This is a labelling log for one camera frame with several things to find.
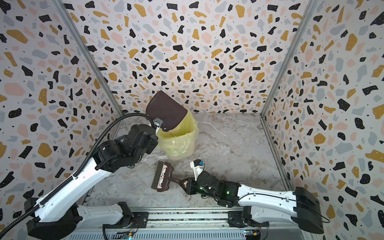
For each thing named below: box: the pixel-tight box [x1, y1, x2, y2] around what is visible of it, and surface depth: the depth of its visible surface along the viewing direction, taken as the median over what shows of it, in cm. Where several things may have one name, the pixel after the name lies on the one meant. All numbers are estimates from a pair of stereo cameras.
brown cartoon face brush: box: [151, 160, 181, 192], surface depth 78 cm
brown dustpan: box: [146, 90, 188, 132], surface depth 70 cm
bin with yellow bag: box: [156, 110, 200, 161], surface depth 79 cm
